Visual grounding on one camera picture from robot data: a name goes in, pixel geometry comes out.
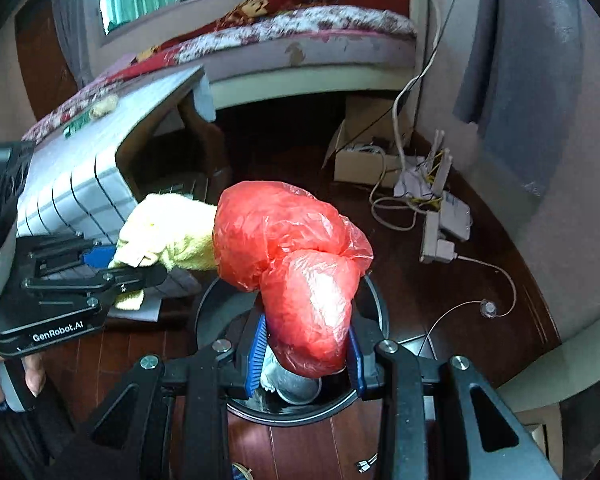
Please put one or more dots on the grey power strip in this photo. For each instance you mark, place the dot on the grey power strip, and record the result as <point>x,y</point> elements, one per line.
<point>432,240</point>

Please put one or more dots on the cardboard box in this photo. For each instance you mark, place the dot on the cardboard box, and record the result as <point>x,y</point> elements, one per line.
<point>360,167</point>

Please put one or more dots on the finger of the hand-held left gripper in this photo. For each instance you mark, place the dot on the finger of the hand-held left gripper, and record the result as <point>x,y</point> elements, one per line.
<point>130,276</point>
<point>97,257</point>

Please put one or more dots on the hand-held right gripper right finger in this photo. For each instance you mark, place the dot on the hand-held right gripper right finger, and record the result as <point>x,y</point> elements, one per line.
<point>356,365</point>

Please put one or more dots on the black trash bin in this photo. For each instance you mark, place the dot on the black trash bin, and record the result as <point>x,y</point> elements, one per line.
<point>205,320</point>

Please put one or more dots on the green carton box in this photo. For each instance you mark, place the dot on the green carton box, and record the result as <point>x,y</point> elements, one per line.
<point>80,122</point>

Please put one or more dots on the red patterned blanket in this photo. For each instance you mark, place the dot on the red patterned blanket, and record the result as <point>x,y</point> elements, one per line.
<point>260,2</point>

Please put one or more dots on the white router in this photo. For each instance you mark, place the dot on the white router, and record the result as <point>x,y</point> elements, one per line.
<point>442,172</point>

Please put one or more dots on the red plastic bag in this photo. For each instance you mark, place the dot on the red plastic bag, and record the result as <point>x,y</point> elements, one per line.
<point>290,260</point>

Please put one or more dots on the yellow cloth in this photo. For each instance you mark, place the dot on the yellow cloth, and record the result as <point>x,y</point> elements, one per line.
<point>170,230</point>

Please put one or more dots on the person's left hand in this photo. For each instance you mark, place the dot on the person's left hand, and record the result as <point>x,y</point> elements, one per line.
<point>34,375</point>

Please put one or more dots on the white crumpled paper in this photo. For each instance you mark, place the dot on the white crumpled paper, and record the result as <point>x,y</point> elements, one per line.
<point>270,375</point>

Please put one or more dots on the white bed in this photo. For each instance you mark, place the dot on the white bed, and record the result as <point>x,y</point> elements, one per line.
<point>305,67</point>

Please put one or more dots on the white plug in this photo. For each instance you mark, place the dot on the white plug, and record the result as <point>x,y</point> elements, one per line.
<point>365,465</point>

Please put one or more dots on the large grey curtain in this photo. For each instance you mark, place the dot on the large grey curtain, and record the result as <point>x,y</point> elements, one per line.
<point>520,85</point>

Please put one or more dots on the brown wooden door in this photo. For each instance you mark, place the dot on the brown wooden door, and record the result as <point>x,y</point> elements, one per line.
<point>35,60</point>

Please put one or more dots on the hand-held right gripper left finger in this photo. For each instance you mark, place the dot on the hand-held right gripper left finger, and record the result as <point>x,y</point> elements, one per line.
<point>255,360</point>

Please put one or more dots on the white adapter box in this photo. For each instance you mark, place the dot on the white adapter box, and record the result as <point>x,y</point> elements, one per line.
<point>455,215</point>

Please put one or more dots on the brown crumpled paper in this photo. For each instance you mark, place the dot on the brown crumpled paper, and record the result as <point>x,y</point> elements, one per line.
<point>104,106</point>

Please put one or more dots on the grey window curtain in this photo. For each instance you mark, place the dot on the grey window curtain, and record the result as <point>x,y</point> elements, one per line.
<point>72,20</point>

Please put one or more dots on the bed with floral bedding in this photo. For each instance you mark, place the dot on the bed with floral bedding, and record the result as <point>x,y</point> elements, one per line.
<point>330,22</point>

